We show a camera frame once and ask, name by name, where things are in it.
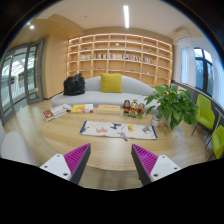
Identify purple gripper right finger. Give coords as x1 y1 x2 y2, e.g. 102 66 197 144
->
131 144 180 186

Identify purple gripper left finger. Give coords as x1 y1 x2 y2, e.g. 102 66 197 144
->
41 144 91 184

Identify white patterned towel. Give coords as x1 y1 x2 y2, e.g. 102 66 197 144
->
80 121 157 140

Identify red and white book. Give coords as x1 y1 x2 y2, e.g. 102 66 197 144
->
43 105 67 121

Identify yellow and white book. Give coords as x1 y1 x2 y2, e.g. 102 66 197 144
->
71 104 93 113

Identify colourful toy figurines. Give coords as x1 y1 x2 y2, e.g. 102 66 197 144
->
122 99 145 119

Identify white chair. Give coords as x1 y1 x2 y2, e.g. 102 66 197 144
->
0 123 39 166

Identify green potted plant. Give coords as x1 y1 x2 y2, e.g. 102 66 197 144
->
145 84 198 130

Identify yellow flat book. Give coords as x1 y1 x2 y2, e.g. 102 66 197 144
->
97 104 121 113

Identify lime green chair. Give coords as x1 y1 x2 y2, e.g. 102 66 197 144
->
212 125 224 159
196 94 215 134

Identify lime green near chair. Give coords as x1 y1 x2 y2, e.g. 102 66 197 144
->
212 125 224 159

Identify grey curved sofa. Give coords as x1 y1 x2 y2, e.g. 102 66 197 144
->
51 76 154 107

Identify black bag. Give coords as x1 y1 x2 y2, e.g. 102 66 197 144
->
64 73 85 96

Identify yellow cushion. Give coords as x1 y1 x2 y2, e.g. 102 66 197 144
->
100 73 122 93

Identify white window curtain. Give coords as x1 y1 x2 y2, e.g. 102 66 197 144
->
181 47 196 87

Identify glass double door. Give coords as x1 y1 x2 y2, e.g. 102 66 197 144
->
0 39 44 124

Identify white air conditioner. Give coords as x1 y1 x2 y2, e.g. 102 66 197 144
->
174 29 191 42

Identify ceiling strip light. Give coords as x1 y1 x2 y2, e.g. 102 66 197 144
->
123 5 130 28

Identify wooden wall bookshelf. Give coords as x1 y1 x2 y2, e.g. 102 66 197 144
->
67 33 173 87

